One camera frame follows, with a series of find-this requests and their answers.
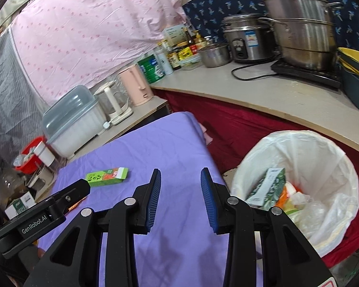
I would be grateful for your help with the small cardboard box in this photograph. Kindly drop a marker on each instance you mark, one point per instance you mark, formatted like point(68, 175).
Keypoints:
point(19, 205)

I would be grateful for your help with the clear glass jar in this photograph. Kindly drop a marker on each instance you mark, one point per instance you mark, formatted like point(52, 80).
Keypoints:
point(10, 182)

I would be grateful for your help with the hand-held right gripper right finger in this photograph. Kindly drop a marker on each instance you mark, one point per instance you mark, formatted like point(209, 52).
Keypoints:
point(208, 200)

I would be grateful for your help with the white plastic jar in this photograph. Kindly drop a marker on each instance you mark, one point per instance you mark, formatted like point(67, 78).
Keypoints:
point(46, 155)

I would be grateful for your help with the bin with white liner bag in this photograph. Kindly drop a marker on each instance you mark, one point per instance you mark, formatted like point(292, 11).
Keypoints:
point(332, 170)

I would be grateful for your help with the steel bowl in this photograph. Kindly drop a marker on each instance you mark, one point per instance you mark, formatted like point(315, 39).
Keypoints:
point(215, 56)

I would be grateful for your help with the steel rice cooker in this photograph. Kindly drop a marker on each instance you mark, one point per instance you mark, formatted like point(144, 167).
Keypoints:
point(248, 39)

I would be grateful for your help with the red plastic basin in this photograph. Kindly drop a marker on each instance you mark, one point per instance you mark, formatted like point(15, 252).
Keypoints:
point(28, 169)

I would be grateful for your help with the yellow label jar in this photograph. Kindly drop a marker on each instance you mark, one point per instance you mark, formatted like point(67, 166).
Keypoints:
point(185, 54)

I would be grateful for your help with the white dish box, translucent lid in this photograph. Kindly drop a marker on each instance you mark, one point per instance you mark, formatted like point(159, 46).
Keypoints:
point(74, 131)

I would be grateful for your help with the yellow plastic basin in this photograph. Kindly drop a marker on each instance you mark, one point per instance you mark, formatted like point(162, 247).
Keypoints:
point(357, 56)

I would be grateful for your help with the large steel steamer pot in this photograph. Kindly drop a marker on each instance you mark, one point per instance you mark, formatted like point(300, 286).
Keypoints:
point(302, 27)

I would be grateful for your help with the amber oil bottle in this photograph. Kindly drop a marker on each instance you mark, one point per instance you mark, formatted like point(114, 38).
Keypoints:
point(199, 40)

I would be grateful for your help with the purple table cloth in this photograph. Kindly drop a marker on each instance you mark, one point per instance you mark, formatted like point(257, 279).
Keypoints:
point(167, 143)

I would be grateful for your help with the green paper box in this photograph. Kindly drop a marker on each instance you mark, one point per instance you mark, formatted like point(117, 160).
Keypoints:
point(107, 177)

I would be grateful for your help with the dark red cloth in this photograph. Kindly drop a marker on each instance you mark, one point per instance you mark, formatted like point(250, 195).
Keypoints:
point(227, 125)

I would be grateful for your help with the green white printed carton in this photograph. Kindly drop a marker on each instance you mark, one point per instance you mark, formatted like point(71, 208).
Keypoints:
point(267, 188)

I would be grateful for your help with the grey blue plastic basin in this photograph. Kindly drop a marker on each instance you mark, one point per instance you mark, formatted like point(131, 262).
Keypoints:
point(356, 89)

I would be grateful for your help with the black induction cooker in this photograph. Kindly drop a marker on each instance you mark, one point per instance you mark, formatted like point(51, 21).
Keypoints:
point(308, 76)

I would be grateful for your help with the navy printed cloth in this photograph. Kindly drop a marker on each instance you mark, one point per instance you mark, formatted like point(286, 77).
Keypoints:
point(215, 3)

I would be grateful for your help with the pink dotted sheet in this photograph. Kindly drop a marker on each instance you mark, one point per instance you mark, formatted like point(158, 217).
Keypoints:
point(92, 36)

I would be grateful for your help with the grey striped cloth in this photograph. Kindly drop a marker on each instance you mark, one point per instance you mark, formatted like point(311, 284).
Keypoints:
point(9, 95)

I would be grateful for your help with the clear glass food container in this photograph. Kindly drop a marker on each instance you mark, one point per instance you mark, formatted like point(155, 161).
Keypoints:
point(191, 64)

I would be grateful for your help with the pink cloth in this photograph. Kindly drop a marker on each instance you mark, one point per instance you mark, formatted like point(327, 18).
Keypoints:
point(208, 136)

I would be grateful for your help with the thin dark glass bottle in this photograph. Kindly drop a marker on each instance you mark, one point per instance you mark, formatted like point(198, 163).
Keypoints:
point(189, 37)

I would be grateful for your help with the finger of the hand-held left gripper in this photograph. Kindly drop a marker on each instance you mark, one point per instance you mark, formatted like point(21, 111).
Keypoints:
point(74, 189)

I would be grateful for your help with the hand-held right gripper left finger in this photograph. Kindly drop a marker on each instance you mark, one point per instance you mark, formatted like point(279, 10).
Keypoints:
point(154, 197)

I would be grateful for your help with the green tin can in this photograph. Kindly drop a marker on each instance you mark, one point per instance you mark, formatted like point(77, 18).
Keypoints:
point(151, 68)

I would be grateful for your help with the white power plug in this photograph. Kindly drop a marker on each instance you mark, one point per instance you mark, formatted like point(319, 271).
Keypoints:
point(107, 125)

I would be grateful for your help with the dark sauce bottle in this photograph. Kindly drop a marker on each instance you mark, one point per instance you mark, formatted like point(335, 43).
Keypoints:
point(175, 59)

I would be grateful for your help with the pink electric kettle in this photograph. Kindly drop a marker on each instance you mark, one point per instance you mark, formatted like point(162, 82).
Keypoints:
point(134, 86)

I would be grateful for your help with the red label jar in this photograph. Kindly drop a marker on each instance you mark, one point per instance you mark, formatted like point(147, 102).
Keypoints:
point(193, 49)

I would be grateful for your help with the white plastic bottle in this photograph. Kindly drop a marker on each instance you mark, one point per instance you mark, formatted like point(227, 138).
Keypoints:
point(164, 62)

